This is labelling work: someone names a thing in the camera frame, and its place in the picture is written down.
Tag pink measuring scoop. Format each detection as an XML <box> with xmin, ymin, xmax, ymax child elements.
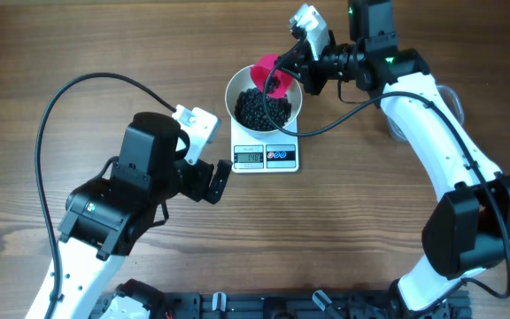
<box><xmin>250</xmin><ymin>54</ymin><xmax>294</xmax><ymax>98</ymax></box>

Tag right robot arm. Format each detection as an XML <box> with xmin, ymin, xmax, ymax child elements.
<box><xmin>274</xmin><ymin>1</ymin><xmax>510</xmax><ymax>318</ymax></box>

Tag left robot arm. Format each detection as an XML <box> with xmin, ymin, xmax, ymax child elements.
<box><xmin>27</xmin><ymin>106</ymin><xmax>231</xmax><ymax>318</ymax></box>

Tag white digital kitchen scale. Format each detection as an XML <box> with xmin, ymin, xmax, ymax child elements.
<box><xmin>231</xmin><ymin>120</ymin><xmax>299</xmax><ymax>174</ymax></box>

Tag white round bowl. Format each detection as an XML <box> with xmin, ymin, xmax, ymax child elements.
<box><xmin>225</xmin><ymin>66</ymin><xmax>303</xmax><ymax>136</ymax></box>

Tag black beans in bowl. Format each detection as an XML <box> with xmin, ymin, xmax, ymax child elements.
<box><xmin>234</xmin><ymin>88</ymin><xmax>292</xmax><ymax>131</ymax></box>

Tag clear plastic bean container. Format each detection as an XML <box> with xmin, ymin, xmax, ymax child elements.
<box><xmin>386</xmin><ymin>84</ymin><xmax>465</xmax><ymax>142</ymax></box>

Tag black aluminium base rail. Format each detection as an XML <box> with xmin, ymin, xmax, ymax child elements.
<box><xmin>89</xmin><ymin>279</ymin><xmax>473</xmax><ymax>319</ymax></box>

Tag right black camera cable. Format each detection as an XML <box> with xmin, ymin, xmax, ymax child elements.
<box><xmin>262</xmin><ymin>33</ymin><xmax>510</xmax><ymax>300</ymax></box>

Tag black camera cable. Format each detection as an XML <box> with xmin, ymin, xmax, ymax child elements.
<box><xmin>262</xmin><ymin>33</ymin><xmax>510</xmax><ymax>300</ymax></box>
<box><xmin>34</xmin><ymin>72</ymin><xmax>179</xmax><ymax>319</ymax></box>

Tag left black camera cable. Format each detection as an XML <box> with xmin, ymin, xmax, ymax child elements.
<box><xmin>34</xmin><ymin>72</ymin><xmax>179</xmax><ymax>319</ymax></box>

